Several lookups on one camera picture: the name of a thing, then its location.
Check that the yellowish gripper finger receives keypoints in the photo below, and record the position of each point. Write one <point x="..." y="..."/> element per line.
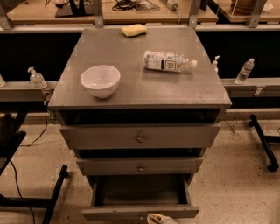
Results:
<point x="155" y="218"/>

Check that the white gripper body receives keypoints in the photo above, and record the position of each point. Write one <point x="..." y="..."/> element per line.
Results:
<point x="159" y="219"/>

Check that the grey bottom drawer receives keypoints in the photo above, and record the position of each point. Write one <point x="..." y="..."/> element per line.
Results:
<point x="132" y="197"/>

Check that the grey drawer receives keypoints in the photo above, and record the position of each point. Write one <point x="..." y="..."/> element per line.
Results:
<point x="132" y="197"/>
<point x="138" y="165"/>
<point x="156" y="136"/>

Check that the grey middle drawer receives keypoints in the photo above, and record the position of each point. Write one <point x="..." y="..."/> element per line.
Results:
<point x="138" y="165"/>

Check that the grey top drawer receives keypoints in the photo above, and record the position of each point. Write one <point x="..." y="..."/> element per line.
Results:
<point x="156" y="136"/>

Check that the grey wooden drawer cabinet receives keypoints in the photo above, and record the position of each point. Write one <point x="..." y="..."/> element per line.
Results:
<point x="143" y="97"/>

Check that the black table leg right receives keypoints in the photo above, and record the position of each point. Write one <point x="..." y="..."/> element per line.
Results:
<point x="266" y="140"/>

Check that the black table leg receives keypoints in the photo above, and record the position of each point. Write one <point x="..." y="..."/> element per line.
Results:
<point x="266" y="140"/>
<point x="46" y="203"/>

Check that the white ceramic bowl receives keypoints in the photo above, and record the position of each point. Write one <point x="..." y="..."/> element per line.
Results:
<point x="101" y="81"/>

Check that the black table leg left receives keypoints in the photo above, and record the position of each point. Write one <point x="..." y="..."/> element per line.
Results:
<point x="46" y="203"/>

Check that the clear plastic water bottle lying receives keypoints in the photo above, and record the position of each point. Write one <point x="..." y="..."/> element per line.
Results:
<point x="173" y="62"/>

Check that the small pump dispenser bottle right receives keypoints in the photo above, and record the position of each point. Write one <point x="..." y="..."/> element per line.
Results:
<point x="215" y="63"/>

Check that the upright clear water bottle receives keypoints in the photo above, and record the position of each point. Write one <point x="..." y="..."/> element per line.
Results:
<point x="245" y="71"/>

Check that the clear pump dispenser bottle left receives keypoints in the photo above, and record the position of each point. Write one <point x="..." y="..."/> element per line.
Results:
<point x="37" y="79"/>

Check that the yellow sponge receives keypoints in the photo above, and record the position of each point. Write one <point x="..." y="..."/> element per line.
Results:
<point x="134" y="30"/>

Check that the black monitor stand base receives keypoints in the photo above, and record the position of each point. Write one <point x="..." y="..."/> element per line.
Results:
<point x="76" y="10"/>

